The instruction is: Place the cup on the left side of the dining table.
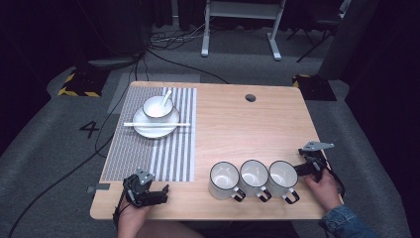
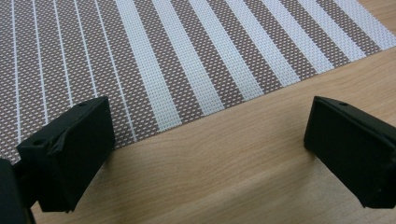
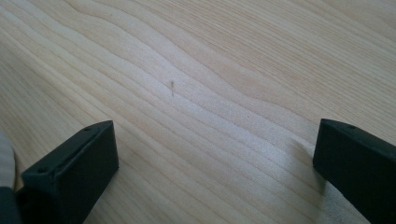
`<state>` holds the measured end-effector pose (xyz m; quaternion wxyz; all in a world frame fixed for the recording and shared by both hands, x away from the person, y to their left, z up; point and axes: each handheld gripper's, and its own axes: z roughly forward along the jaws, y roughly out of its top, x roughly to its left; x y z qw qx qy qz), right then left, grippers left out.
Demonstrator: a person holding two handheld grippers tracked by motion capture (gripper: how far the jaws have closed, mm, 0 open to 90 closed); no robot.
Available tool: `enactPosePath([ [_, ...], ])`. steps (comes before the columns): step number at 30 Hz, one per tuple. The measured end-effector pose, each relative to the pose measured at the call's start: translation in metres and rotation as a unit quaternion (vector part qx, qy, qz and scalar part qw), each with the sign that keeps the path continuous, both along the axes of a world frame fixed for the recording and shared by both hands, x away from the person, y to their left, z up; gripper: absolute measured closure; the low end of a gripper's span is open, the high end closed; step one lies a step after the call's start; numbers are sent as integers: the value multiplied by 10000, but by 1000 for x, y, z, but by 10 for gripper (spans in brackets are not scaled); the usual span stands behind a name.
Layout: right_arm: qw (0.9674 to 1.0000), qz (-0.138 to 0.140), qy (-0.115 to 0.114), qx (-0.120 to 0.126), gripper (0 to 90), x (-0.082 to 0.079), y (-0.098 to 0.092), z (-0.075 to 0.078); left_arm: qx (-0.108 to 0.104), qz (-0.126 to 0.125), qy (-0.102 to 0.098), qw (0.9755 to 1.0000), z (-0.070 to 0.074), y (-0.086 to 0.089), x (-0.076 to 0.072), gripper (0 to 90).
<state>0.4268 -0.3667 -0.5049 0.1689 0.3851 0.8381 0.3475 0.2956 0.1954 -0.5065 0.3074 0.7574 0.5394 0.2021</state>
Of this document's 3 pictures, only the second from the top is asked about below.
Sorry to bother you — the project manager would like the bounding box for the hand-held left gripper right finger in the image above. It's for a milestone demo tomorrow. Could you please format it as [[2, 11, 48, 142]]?
[[303, 95, 396, 210]]

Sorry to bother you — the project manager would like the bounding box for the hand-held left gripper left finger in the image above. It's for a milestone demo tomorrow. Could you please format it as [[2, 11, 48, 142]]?
[[16, 95, 117, 214]]

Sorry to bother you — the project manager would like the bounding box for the brown white striped woven placemat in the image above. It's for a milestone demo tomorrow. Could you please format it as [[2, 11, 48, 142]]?
[[0, 0, 396, 165]]

